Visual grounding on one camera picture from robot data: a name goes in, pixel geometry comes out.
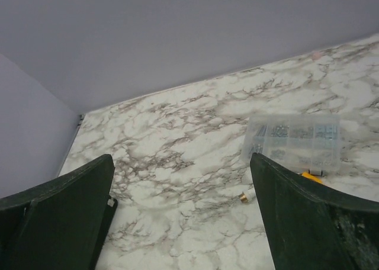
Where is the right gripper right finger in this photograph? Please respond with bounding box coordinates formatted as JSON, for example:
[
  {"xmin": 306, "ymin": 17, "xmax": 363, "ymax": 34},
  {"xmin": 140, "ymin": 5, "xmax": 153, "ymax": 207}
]
[{"xmin": 250, "ymin": 153, "xmax": 378, "ymax": 269}]

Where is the yellow tape measure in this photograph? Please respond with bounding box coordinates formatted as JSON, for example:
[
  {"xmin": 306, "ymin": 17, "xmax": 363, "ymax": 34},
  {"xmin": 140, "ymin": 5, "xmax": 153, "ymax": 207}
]
[{"xmin": 301, "ymin": 172, "xmax": 323, "ymax": 184}]

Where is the white plastic faucet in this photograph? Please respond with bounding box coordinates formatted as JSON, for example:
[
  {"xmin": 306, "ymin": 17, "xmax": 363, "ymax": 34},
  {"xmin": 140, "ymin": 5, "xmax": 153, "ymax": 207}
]
[{"xmin": 239, "ymin": 190, "xmax": 256, "ymax": 204}]

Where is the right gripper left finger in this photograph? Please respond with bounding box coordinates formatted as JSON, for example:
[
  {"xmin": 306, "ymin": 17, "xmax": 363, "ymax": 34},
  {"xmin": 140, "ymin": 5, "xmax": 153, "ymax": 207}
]
[{"xmin": 1, "ymin": 154, "xmax": 115, "ymax": 270}]

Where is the black poker chip case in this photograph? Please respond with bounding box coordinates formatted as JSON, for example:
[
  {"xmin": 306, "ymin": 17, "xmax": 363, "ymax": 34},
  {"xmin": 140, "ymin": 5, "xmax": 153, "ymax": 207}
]
[{"xmin": 91, "ymin": 195, "xmax": 118, "ymax": 269}]

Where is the clear plastic screw organizer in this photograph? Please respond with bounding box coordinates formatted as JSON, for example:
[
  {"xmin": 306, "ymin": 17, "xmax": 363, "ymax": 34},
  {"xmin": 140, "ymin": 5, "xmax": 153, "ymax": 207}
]
[{"xmin": 240, "ymin": 114, "xmax": 341, "ymax": 176}]

